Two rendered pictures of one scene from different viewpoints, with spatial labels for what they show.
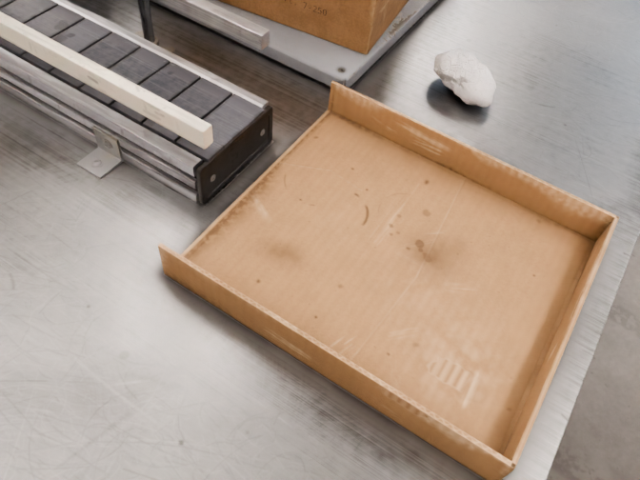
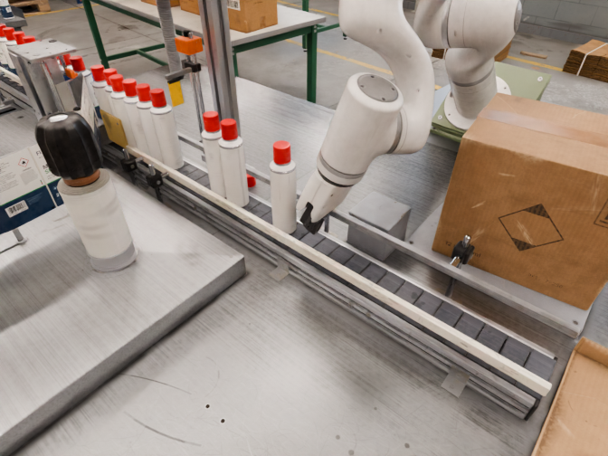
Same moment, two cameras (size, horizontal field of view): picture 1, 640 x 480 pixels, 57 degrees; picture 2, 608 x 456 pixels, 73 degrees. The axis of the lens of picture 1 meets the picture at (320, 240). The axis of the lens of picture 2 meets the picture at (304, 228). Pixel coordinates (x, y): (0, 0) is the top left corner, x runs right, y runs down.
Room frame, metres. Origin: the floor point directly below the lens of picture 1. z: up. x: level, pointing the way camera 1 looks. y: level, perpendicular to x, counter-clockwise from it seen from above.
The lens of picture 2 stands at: (-0.03, 0.37, 1.46)
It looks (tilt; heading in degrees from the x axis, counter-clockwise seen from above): 40 degrees down; 14
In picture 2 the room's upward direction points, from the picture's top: straight up
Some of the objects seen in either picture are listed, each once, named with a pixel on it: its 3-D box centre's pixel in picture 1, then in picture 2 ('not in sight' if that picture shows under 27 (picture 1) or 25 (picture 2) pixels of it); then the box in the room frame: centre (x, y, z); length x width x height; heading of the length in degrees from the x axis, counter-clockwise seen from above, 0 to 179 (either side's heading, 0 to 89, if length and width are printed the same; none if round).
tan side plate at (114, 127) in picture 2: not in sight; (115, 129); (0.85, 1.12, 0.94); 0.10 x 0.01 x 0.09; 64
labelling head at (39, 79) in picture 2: not in sight; (63, 99); (0.85, 1.25, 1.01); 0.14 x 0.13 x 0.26; 64
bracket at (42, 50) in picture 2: not in sight; (42, 49); (0.85, 1.25, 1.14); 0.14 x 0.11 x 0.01; 64
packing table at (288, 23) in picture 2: not in sight; (191, 53); (3.10, 2.08, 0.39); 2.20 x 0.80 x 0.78; 58
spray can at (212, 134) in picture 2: not in sight; (216, 156); (0.72, 0.76, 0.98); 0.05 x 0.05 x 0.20
